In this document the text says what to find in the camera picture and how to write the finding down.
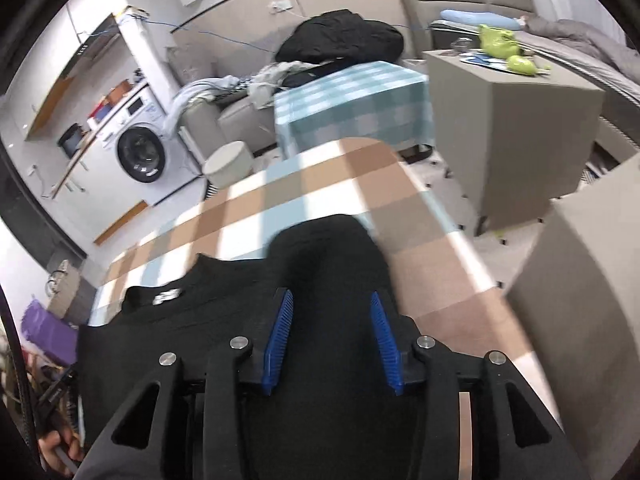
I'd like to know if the person's left hand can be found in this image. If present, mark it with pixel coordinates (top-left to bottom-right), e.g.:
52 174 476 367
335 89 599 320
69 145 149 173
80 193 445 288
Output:
37 431 84 475

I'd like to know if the white washing machine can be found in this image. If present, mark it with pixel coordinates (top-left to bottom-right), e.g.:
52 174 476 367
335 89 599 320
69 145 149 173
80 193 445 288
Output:
95 82 199 207

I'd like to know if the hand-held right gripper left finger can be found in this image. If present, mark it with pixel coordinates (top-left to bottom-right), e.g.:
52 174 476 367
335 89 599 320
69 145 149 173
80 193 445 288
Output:
82 287 296 480

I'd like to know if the red box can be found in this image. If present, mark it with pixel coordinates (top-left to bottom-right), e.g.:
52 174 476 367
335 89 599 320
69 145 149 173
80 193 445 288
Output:
87 100 114 129

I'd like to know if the beige crumpled cloth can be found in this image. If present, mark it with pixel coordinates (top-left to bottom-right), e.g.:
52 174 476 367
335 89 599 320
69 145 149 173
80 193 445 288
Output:
247 61 314 109

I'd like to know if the purple bag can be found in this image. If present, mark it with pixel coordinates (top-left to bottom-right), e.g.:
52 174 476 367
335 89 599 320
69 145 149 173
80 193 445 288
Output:
20 300 79 362

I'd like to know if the round beige ottoman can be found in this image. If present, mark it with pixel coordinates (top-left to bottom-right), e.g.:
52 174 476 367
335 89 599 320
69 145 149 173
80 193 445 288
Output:
202 141 254 189

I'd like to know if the grey sofa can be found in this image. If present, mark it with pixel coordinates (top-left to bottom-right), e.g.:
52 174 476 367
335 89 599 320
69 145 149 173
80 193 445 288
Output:
170 25 426 162

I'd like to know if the grey upholstered block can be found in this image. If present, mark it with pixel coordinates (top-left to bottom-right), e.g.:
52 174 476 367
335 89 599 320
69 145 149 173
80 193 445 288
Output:
505 152 640 480

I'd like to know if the small green plush toy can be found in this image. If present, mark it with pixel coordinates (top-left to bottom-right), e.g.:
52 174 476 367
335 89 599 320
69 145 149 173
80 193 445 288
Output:
506 55 537 77

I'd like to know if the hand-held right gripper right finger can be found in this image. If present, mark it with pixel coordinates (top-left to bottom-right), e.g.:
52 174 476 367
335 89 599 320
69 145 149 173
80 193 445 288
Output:
369 291 592 480

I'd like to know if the orange container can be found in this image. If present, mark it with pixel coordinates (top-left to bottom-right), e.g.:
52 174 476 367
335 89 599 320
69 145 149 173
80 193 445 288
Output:
107 80 134 107

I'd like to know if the black pot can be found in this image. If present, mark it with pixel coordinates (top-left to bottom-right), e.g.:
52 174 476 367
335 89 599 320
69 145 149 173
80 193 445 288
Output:
57 122 89 157

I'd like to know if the white grey crumpled cloth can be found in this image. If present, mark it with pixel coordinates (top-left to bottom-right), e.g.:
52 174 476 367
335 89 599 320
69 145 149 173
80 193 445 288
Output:
162 76 242 134

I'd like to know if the wooden plank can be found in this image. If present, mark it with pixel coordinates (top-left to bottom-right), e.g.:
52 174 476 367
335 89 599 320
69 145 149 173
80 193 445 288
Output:
94 200 150 246

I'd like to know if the grey duvet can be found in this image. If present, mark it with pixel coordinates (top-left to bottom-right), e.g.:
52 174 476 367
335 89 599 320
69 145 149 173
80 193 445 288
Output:
520 17 640 107

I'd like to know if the teal checkered cloth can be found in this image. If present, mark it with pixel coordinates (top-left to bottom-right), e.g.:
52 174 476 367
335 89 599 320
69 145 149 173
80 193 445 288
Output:
272 60 435 162

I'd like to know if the black knit sweater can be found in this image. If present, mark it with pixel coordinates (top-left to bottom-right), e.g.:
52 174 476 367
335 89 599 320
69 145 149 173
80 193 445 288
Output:
75 214 463 480

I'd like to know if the blue cable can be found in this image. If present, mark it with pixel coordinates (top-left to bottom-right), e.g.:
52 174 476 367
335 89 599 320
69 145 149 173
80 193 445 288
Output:
119 9 282 54

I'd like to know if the brown checkered blanket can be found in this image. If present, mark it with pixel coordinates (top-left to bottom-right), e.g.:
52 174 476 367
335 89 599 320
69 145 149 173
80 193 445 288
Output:
90 137 563 480

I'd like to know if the black puffy jacket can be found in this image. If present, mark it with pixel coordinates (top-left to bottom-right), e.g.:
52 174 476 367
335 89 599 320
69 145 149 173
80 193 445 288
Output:
275 9 405 64

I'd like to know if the light blue pillow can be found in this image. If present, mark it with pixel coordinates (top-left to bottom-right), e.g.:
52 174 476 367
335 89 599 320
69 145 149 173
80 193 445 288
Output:
440 8 522 32

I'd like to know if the grey square cabinet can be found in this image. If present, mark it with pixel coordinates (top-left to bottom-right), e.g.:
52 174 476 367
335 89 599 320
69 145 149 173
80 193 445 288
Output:
422 47 607 237

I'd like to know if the beige storage basket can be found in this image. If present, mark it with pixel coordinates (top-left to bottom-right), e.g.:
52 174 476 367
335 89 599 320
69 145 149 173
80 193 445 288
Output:
47 260 97 327

